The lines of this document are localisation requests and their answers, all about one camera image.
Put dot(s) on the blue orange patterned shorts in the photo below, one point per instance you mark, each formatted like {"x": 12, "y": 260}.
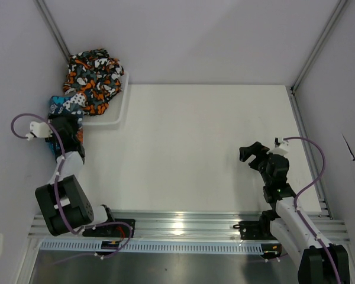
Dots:
{"x": 67, "y": 105}

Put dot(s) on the left aluminium frame post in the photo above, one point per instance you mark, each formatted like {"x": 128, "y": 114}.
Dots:
{"x": 53, "y": 27}

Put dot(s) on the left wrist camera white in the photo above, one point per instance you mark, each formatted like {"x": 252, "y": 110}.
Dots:
{"x": 38, "y": 130}

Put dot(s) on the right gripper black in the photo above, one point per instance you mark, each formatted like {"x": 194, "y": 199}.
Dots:
{"x": 256, "y": 149}

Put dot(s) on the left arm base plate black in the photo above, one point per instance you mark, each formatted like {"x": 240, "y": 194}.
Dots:
{"x": 112, "y": 231}

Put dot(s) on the right side aluminium rail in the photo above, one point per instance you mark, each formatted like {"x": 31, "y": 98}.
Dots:
{"x": 310, "y": 152}

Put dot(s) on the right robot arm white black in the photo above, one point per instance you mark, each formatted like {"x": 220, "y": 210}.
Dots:
{"x": 317, "y": 259}

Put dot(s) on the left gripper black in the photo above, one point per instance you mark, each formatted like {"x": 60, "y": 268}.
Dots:
{"x": 71, "y": 119}

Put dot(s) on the aluminium frame post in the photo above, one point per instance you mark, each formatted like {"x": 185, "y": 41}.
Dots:
{"x": 53, "y": 27}
{"x": 320, "y": 43}

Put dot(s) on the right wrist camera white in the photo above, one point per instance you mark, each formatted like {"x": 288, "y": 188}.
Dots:
{"x": 281, "y": 146}

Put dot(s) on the aluminium mounting rail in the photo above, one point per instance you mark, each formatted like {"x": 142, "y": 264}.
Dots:
{"x": 196, "y": 226}

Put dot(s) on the white slotted cable duct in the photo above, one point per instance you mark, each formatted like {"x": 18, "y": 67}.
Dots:
{"x": 163, "y": 247}

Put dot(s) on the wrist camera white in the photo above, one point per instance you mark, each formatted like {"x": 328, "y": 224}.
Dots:
{"x": 281, "y": 146}
{"x": 38, "y": 130}

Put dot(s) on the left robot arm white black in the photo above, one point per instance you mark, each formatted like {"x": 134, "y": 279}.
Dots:
{"x": 62, "y": 201}

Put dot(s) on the right aluminium frame post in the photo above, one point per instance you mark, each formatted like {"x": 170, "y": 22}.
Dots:
{"x": 320, "y": 43}

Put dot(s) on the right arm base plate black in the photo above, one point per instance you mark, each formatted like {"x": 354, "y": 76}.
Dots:
{"x": 254, "y": 230}

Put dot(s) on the white plastic basket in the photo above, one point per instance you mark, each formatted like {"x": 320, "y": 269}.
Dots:
{"x": 115, "y": 115}

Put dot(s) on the black orange camouflage shorts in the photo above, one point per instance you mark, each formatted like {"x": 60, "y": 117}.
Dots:
{"x": 93, "y": 79}

